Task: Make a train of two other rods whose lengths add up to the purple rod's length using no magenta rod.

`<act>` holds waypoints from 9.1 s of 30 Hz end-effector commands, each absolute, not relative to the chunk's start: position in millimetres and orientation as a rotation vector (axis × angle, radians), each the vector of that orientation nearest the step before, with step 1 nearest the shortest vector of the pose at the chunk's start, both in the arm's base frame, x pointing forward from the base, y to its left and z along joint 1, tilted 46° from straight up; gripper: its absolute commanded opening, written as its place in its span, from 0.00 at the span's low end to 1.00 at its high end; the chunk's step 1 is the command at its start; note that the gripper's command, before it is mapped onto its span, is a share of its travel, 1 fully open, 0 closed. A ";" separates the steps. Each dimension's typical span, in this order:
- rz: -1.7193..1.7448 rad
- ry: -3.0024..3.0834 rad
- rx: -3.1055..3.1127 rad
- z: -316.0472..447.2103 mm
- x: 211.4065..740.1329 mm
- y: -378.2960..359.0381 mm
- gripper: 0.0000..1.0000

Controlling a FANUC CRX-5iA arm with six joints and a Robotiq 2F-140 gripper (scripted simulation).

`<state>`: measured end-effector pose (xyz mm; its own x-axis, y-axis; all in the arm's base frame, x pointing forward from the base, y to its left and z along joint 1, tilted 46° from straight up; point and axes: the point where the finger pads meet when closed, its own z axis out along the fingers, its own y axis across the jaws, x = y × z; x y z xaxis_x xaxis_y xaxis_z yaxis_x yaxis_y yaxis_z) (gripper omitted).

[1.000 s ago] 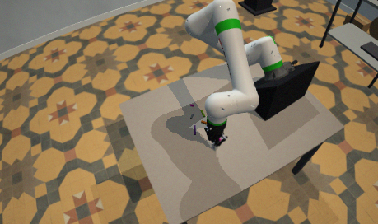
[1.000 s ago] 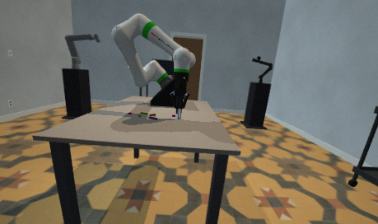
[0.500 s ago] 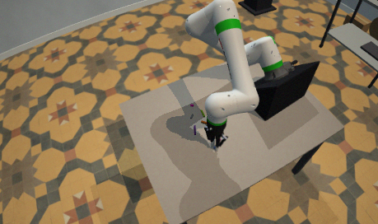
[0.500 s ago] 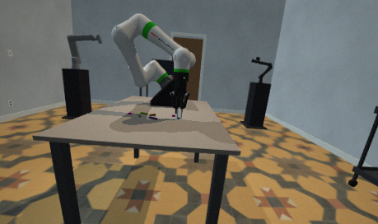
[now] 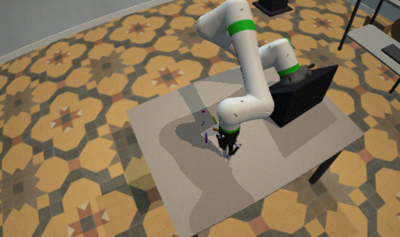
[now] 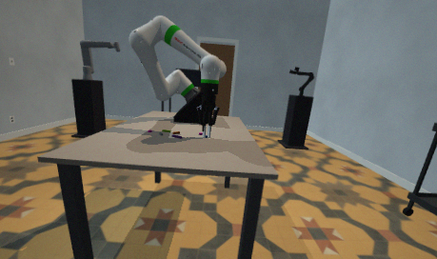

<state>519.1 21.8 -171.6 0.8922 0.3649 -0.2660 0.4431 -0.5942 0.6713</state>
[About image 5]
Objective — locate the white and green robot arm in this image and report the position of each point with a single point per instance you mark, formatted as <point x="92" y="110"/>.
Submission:
<point x="233" y="19"/>

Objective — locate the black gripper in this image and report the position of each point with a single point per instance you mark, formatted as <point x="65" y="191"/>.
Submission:
<point x="224" y="143"/>

